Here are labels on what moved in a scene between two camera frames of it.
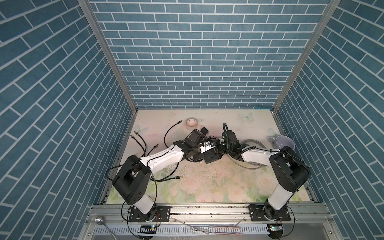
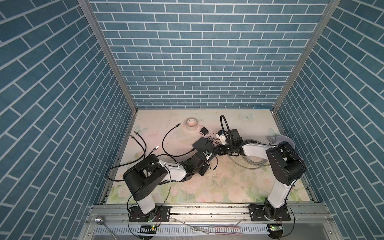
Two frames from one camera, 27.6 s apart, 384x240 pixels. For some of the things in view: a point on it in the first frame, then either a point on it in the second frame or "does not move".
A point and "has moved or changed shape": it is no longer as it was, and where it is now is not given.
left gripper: (197, 157) → (205, 167)
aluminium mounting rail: (112, 222) does not move
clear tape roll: (191, 122) does not move
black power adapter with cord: (204, 131) does not move
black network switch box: (212, 155) has moved or changed shape
